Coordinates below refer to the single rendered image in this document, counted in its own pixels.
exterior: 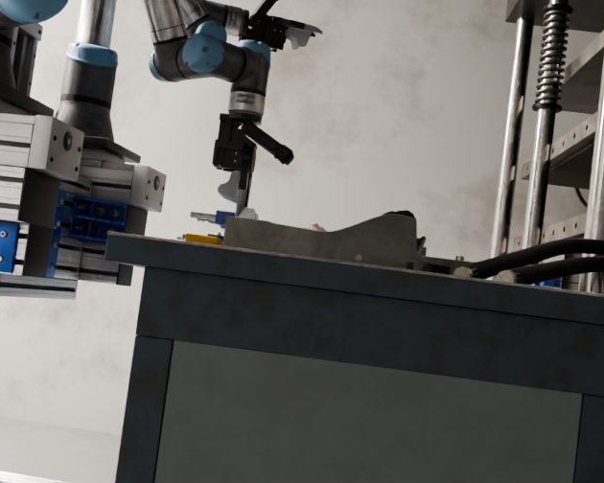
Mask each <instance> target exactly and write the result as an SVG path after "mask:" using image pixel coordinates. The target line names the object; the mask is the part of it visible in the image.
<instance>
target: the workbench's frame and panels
mask: <svg viewBox="0 0 604 483"><path fill-rule="evenodd" d="M105 261H108V262H113V263H118V264H123V265H133V266H139V267H144V268H145V270H144V277H143V284H142V290H141V297H140V305H139V311H138V318H137V325H136V332H135V333H136V334H137V335H136V336H135V339H134V347H133V354H132V361H131V367H130V374H129V381H128V393H127V401H126V408H125V415H124V421H123V428H122V435H121V442H120V449H119V456H118V463H117V470H116V476H115V483H604V298H603V297H596V296H589V295H581V294H573V293H565V292H558V291H551V290H543V289H536V288H528V287H513V286H507V285H499V284H491V283H483V282H476V281H468V280H460V279H454V278H446V277H438V276H430V275H423V274H415V273H408V272H401V271H393V270H385V269H377V268H370V267H362V266H355V265H348V264H333V263H325V262H318V261H311V260H303V259H295V258H288V257H280V256H272V255H266V254H258V253H250V252H243V251H235V250H227V249H219V248H213V247H205V246H197V245H190V244H182V243H174V242H167V241H153V240H145V239H137V238H130V237H122V236H115V235H108V236H107V242H106V249H105Z"/></svg>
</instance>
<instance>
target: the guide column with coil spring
mask: <svg viewBox="0 0 604 483"><path fill-rule="evenodd" d="M549 4H566V5H568V4H569V0H549ZM551 17H567V14H566V13H561V12H558V13H552V14H550V15H548V16H547V18H551ZM566 23H567V21H565V20H552V21H548V22H547V23H546V25H547V26H548V25H552V24H564V25H566ZM565 30H566V28H562V27H554V28H549V29H546V33H548V32H564V31H565ZM551 38H563V39H565V35H564V34H550V35H547V36H546V40H547V39H551ZM553 45H558V46H564V42H562V41H550V42H547V43H545V47H546V46H553ZM547 53H562V54H563V49H547V50H544V54H547ZM550 59H559V60H562V57H560V56H548V57H543V61H544V60H550ZM561 65H562V63H555V62H553V63H545V64H543V65H542V68H546V67H561ZM547 74H557V75H560V74H561V71H560V70H546V71H543V72H542V74H541V76H542V75H547ZM544 81H559V82H560V78H556V77H548V78H542V79H541V82H544ZM546 88H556V89H559V85H558V84H544V85H541V86H540V89H546ZM541 96H558V92H554V91H546V92H541V93H539V97H541ZM538 103H551V104H557V99H541V100H539V101H538ZM555 116H556V110H555V109H552V108H538V109H537V116H536V125H535V133H534V142H533V150H532V158H531V167H530V176H529V184H528V192H527V201H526V209H525V218H524V227H523V242H522V249H525V248H528V247H531V246H535V245H539V244H540V240H541V232H542V228H543V227H544V218H545V209H546V194H547V185H548V177H549V168H550V161H549V156H550V147H551V145H552V142H553V133H554V125H555Z"/></svg>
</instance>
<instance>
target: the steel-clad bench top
mask: <svg viewBox="0 0 604 483"><path fill-rule="evenodd" d="M107 234H108V235H115V236H122V237H130V238H137V239H145V240H153V241H161V242H174V243H182V244H190V245H197V246H205V247H213V248H219V249H227V250H235V251H243V252H250V253H258V254H266V255H272V256H280V257H288V258H295V259H303V260H311V261H318V262H325V263H333V264H341V265H355V266H362V267H370V268H377V269H385V270H393V271H401V272H408V273H415V274H423V275H430V276H438V277H446V278H454V279H460V280H468V281H476V282H483V283H491V284H499V285H507V286H513V287H521V288H536V289H543V290H551V291H558V292H565V293H573V294H581V295H589V296H596V297H603V298H604V294H599V293H591V292H584V291H576V290H568V289H560V288H554V287H539V286H531V285H524V284H516V283H509V282H502V281H494V280H486V279H478V278H471V277H463V276H456V275H449V274H441V273H433V272H426V271H418V270H410V269H403V268H396V267H388V266H380V265H372V264H358V263H351V262H344V261H336V260H328V259H320V258H313V257H307V256H298V255H291V254H283V253H275V252H267V251H260V250H252V249H245V248H239V247H230V246H222V245H214V244H207V243H200V242H192V241H178V240H170V239H162V238H157V237H148V236H140V235H132V234H125V233H119V232H109V231H107Z"/></svg>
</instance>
